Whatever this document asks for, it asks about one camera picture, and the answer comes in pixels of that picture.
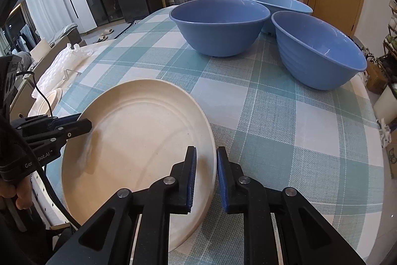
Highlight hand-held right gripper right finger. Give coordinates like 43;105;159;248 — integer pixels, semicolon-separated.
216;146;366;265

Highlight person's left hand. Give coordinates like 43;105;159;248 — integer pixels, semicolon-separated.
0;181;33;210

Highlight metal stand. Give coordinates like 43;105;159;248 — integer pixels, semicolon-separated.
64;68;83;82

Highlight bubble wrap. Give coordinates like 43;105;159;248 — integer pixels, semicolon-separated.
31;44;82;98

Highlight stack of small cream dishes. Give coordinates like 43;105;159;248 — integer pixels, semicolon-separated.
37;88;64;115

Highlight black and white rug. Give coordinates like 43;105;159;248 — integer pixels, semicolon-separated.
119;18;146;39

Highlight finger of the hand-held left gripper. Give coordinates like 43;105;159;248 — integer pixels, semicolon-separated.
23;118;93;150
12;114;82;130

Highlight cream plate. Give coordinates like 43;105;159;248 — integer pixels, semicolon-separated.
61;79;218;253

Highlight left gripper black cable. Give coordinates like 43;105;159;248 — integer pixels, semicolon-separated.
15;70;81;230

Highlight white curtain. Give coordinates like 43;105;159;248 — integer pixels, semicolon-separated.
23;0;78;45

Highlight blue bowl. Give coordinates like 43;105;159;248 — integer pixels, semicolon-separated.
242;0;314;34
271;11;368;91
169;0;271;57

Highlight beige sofa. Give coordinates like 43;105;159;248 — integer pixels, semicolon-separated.
31;22;87;73

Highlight metal shoe rack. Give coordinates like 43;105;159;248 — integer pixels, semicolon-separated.
383;1;397;85

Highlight teal checked tablecloth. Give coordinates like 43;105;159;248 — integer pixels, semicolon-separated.
46;6;393;265

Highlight brown cardboard box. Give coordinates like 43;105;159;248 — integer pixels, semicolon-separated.
366;60;388;95

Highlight printed cardboard box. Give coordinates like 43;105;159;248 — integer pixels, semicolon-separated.
385;141;397;179

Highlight white bin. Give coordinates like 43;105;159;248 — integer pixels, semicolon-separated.
372;83;397;126

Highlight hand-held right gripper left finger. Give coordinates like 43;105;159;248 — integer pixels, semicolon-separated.
46;145;198;265

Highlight rows of shelved shoes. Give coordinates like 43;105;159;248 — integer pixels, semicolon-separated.
385;1;397;51

